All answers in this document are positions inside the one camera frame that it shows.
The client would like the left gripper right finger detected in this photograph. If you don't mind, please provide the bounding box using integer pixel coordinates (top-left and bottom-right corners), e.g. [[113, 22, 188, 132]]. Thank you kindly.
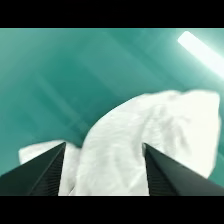
[[142, 142, 224, 197]]

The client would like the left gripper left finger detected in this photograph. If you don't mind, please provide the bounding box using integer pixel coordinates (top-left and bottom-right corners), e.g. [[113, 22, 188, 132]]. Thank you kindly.
[[0, 141, 67, 197]]

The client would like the white garment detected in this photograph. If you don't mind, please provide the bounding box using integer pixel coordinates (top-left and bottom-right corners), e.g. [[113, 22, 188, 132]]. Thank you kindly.
[[18, 89, 222, 197]]

